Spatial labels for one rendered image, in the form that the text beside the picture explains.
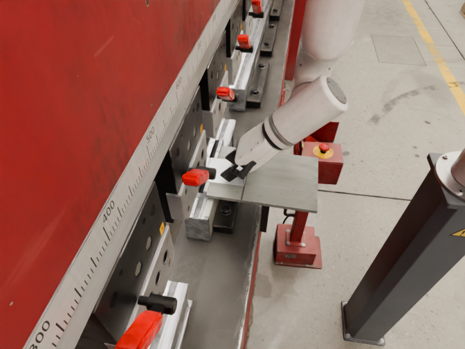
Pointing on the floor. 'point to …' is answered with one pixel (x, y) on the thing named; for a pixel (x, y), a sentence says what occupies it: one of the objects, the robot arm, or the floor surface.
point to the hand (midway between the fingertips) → (231, 165)
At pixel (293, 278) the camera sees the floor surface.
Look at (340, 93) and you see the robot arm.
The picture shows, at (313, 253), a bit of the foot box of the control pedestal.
